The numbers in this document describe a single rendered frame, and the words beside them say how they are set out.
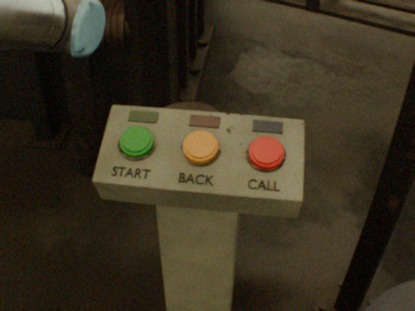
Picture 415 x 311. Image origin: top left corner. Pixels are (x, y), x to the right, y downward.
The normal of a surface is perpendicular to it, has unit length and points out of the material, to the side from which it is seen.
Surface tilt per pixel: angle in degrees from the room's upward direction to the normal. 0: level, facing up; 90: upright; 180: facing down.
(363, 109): 0
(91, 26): 94
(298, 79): 1
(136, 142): 20
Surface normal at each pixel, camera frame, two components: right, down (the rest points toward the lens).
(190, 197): -0.12, 0.86
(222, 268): -0.13, 0.63
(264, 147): -0.04, -0.51
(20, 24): 0.89, 0.37
